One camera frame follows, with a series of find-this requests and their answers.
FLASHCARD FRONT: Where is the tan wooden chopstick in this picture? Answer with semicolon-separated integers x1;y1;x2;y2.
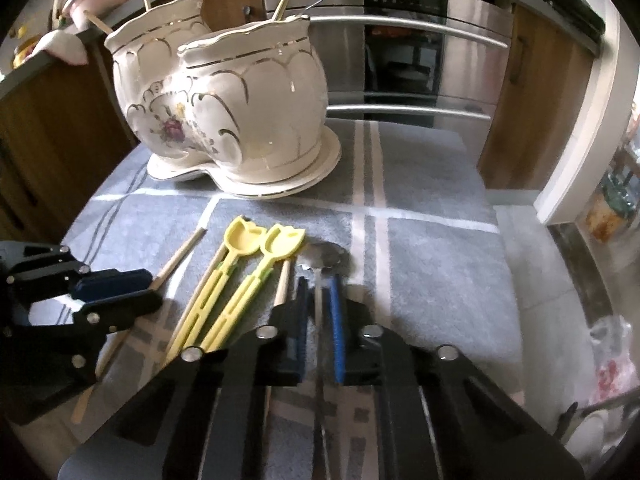
262;260;292;416
71;227;207;423
82;10;115;33
170;252;223;336

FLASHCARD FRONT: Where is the silver metal spoon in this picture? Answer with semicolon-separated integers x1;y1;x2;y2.
299;241;348;480

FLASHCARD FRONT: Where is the white ceramic tray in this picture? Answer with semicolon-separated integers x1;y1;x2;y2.
146;125;342;201

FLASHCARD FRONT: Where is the rear white floral pot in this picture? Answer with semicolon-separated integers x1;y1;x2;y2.
0;0;266;256

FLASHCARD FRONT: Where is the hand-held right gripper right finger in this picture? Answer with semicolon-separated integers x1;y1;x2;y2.
322;274;586;480

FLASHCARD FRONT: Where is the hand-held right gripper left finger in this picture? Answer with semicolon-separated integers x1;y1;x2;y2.
57;275;321;480

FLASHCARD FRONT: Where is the stainless steel oven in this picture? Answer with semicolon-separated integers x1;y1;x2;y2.
262;0;513;128

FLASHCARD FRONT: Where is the grey plaid tablecloth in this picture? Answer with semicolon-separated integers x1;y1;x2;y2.
27;117;526;480

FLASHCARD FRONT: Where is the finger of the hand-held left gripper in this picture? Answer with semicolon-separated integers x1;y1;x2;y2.
0;241;153;311
0;290;164;427

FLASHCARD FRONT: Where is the grey kitchen countertop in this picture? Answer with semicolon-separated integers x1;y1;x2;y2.
0;0;601;96

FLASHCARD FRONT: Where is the clear plastic bag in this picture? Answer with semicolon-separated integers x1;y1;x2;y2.
587;315;636;406

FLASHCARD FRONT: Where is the white floral ceramic utensil holder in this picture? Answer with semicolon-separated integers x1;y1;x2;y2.
104;0;328;183

